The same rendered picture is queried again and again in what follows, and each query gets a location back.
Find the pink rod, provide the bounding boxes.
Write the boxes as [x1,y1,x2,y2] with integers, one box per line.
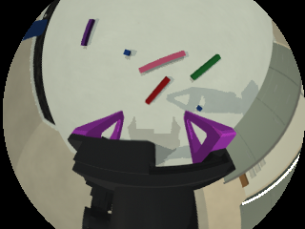
[138,51,186,73]

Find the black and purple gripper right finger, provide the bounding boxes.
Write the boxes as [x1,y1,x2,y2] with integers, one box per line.
[184,111,236,163]

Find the green rod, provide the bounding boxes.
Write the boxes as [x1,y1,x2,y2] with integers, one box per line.
[190,54,221,80]

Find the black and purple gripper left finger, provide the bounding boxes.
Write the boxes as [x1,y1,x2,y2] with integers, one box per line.
[72,111,124,139]

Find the dark red rod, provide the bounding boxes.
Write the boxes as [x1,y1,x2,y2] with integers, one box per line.
[145,76,171,104]

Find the purple rod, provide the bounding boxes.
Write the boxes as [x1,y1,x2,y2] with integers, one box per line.
[81,19,95,46]

